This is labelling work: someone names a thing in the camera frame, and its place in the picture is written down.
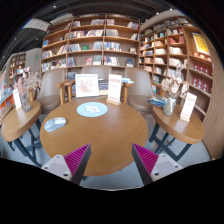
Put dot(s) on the yellow poster on shelf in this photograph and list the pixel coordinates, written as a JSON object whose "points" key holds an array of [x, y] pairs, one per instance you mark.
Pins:
{"points": [[200, 45]]}

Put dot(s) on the round wooden table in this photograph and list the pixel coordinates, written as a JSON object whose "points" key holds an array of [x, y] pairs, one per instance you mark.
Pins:
{"points": [[17, 122], [190, 132], [111, 135]]}

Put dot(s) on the beige armchair left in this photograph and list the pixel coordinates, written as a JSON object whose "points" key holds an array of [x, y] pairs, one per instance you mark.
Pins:
{"points": [[49, 96]]}

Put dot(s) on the white sign card left table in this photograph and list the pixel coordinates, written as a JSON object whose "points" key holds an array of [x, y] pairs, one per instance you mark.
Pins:
{"points": [[16, 97]]}

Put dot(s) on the wooden bookshelf far left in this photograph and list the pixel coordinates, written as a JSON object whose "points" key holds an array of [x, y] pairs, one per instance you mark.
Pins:
{"points": [[16, 66]]}

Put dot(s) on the glass vase with dried flowers right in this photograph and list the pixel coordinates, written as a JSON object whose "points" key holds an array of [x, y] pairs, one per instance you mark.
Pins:
{"points": [[175, 86]]}

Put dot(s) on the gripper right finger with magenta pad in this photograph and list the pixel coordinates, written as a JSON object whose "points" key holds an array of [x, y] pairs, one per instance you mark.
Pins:
{"points": [[152, 166]]}

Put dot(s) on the beige armchair right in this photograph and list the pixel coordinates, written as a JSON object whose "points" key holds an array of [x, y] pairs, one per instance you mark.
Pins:
{"points": [[141, 90]]}

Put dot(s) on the glass vase with dried flowers left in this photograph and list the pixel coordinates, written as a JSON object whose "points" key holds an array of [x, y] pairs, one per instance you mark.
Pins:
{"points": [[24, 85]]}

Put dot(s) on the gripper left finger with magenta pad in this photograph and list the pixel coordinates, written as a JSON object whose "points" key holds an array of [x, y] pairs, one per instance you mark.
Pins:
{"points": [[70, 167]]}

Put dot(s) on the white sign card right table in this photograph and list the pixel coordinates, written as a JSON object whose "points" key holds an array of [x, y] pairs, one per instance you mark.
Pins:
{"points": [[188, 107]]}

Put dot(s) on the white framed floral picture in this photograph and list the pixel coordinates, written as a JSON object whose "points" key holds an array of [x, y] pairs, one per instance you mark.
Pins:
{"points": [[86, 85]]}

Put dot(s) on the round wooden left side table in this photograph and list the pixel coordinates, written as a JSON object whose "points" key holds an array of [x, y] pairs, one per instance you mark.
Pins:
{"points": [[17, 122]]}

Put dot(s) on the wooden bookshelf centre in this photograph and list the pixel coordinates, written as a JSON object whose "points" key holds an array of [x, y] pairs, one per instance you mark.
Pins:
{"points": [[92, 39]]}

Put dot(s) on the grey computer mouse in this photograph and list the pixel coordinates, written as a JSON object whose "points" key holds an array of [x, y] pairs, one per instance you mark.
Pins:
{"points": [[54, 124]]}

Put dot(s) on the wooden bookshelf right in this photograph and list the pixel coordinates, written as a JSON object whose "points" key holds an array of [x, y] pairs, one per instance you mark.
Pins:
{"points": [[167, 42]]}

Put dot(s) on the blue book on right table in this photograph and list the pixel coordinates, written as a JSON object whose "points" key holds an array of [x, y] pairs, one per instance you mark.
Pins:
{"points": [[157, 101]]}

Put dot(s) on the white sign on wooden stand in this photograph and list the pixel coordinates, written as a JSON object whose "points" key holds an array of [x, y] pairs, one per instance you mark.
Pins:
{"points": [[114, 89]]}

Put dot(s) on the wooden bookshelf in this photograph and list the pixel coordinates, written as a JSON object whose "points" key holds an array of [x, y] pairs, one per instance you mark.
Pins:
{"points": [[92, 39], [16, 66], [167, 42]]}

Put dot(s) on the glass vase with dried flowers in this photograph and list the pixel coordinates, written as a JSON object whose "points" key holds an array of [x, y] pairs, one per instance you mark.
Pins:
{"points": [[24, 85], [175, 86]]}

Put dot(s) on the white sign card table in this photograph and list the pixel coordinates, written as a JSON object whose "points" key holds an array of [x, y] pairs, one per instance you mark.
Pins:
{"points": [[188, 107], [16, 97]]}

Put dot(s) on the round wooden centre table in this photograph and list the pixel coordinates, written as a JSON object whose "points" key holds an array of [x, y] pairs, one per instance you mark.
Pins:
{"points": [[111, 135]]}

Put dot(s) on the round light blue mouse pad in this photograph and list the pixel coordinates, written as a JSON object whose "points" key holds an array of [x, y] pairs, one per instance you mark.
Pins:
{"points": [[92, 109]]}

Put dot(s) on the round wooden right side table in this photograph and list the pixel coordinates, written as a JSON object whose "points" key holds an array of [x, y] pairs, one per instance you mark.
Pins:
{"points": [[190, 132]]}

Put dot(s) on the beige armchair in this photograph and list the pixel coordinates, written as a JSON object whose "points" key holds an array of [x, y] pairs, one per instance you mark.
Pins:
{"points": [[141, 90], [49, 96]]}

